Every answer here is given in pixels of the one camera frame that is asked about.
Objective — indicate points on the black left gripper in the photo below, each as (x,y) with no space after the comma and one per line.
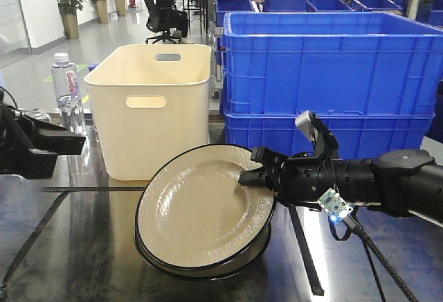
(30,147)

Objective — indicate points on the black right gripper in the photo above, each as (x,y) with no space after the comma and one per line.
(295,181)

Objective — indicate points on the beige black-rimmed plate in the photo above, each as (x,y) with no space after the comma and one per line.
(194,212)
(224,269)

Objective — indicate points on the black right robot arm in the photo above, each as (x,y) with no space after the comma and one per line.
(400,183)

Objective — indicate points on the clear water bottle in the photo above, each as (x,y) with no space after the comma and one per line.
(67,92)

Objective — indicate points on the green circuit board with LED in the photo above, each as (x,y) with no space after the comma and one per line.
(334,205)

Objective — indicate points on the lower large blue crate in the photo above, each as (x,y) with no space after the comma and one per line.
(358,135)

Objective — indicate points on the large blue crate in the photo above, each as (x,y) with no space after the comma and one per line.
(358,135)
(331,63)

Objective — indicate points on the cream plastic bin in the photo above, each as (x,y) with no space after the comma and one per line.
(150,102)

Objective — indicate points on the upper large blue crate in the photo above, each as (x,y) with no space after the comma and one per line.
(331,63)

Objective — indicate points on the black office chair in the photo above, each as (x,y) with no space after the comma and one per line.
(156,25)

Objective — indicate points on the seated person in black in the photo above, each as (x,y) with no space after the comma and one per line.
(178,19)

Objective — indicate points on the blue crate back right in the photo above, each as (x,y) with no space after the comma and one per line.
(375,5)

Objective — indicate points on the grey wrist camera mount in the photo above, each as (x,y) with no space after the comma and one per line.
(323,141)

